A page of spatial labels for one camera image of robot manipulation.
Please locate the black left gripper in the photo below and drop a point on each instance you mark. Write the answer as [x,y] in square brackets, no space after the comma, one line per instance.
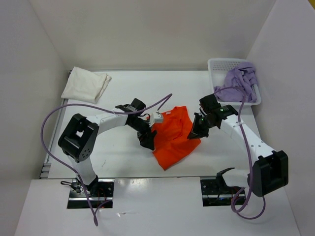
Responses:
[146,137]

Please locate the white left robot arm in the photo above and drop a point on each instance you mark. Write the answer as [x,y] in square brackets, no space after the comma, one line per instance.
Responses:
[78,139]

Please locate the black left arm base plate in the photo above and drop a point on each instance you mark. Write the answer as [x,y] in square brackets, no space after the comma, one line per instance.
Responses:
[103,195]

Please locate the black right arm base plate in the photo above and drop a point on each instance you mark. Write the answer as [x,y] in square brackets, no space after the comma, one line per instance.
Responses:
[212,196]

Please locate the white plastic laundry basket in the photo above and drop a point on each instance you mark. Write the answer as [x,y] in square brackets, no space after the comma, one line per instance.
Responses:
[218,69]

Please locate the lavender t shirt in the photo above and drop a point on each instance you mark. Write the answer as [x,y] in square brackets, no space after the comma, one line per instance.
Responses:
[238,80]

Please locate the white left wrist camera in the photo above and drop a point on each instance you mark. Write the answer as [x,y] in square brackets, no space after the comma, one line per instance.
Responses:
[155,118]

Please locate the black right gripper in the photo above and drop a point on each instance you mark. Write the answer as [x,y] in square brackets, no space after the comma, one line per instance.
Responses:
[196,132]

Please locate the white t shirt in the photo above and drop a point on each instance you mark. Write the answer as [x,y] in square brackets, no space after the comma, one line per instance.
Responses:
[86,86]

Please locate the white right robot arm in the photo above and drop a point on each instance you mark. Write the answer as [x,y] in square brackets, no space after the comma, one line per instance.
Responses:
[268,168]

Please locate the orange t shirt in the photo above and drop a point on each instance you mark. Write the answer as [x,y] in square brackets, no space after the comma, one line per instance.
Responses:
[171,141]

